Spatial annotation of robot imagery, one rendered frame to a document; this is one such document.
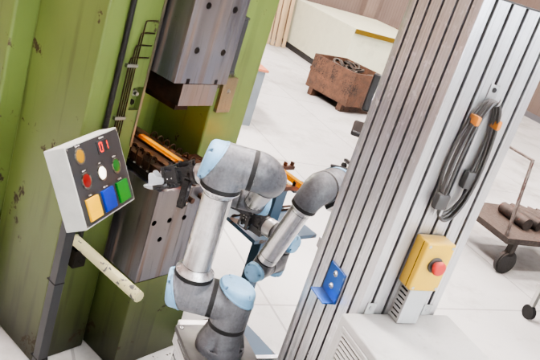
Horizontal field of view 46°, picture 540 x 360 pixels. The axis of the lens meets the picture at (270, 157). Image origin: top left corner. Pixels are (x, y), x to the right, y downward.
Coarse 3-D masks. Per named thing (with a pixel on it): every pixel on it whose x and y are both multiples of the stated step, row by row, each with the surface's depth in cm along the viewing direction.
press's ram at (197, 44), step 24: (168, 0) 250; (192, 0) 241; (216, 0) 248; (240, 0) 258; (168, 24) 251; (192, 24) 244; (216, 24) 254; (240, 24) 264; (168, 48) 252; (192, 48) 250; (216, 48) 260; (168, 72) 253; (192, 72) 256; (216, 72) 266
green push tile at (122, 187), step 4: (124, 180) 234; (116, 184) 229; (120, 184) 231; (124, 184) 233; (128, 184) 236; (120, 188) 230; (124, 188) 233; (128, 188) 236; (120, 192) 230; (124, 192) 233; (128, 192) 235; (120, 196) 230; (124, 196) 232; (128, 196) 235; (120, 200) 230; (124, 200) 232
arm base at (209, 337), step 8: (208, 320) 192; (208, 328) 191; (216, 328) 189; (200, 336) 193; (208, 336) 190; (216, 336) 189; (224, 336) 188; (232, 336) 189; (240, 336) 191; (200, 344) 191; (208, 344) 190; (216, 344) 189; (224, 344) 189; (232, 344) 190; (240, 344) 192; (200, 352) 191; (208, 352) 189; (216, 352) 189; (224, 352) 189; (232, 352) 190; (240, 352) 193
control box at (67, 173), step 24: (72, 144) 209; (96, 144) 221; (120, 144) 236; (48, 168) 207; (72, 168) 207; (96, 168) 219; (120, 168) 233; (72, 192) 207; (96, 192) 217; (72, 216) 209
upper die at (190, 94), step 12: (156, 84) 265; (168, 84) 260; (180, 84) 256; (192, 84) 259; (204, 84) 264; (216, 84) 270; (168, 96) 261; (180, 96) 257; (192, 96) 262; (204, 96) 267
